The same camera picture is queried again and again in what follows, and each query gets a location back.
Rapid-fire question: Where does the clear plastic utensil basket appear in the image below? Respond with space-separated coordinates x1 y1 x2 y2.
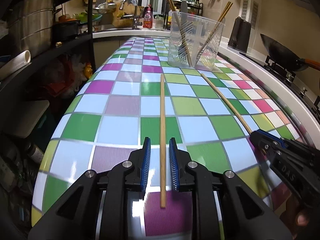
168 12 225 70

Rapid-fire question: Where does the white handled fork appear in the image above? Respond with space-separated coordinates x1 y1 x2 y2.
176 0 189 57

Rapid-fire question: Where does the person right hand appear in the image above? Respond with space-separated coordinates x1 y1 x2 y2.
295 211 319 240

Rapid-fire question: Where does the black gas stove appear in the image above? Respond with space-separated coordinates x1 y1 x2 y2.
239 52 319 123

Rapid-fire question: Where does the checkered table covering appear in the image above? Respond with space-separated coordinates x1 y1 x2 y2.
31 36 303 240

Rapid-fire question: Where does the black electric kettle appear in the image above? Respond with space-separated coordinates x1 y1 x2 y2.
228 17 252 53

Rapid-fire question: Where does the white paper roll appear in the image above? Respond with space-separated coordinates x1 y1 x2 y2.
0 50 31 80

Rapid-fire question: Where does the black condiment rack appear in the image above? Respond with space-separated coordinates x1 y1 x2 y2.
163 0 205 29

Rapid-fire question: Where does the chrome sink faucet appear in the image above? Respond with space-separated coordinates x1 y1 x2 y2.
118 0 142 30

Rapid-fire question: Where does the red dish soap bottle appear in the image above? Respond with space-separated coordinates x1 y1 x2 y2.
143 4 153 29

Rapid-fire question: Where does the orange lidded black pot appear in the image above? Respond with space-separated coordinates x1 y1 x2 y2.
52 18 80 43

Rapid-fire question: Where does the large steel stockpot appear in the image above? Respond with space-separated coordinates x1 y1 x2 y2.
8 0 54 57

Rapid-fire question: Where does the wooden cutting board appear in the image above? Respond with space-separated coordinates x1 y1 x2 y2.
112 3 137 28

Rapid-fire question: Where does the green bowls stack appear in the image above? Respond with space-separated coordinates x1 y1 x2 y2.
73 11 103 26

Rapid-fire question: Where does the black metal shelf rack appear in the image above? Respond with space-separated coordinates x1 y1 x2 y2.
1 0 93 96

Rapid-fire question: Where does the black wok with handle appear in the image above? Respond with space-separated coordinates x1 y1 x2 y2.
260 34 319 72

